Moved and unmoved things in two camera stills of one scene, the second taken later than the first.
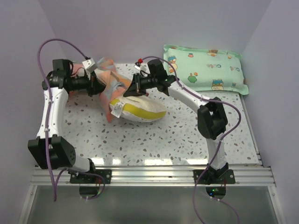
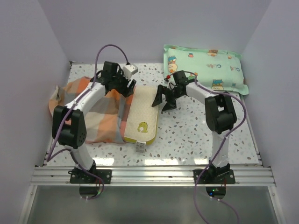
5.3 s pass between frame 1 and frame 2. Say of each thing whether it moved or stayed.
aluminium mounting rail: stayed
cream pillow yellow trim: moved
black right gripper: moved
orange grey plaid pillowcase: moved
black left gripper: moved
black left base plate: stayed
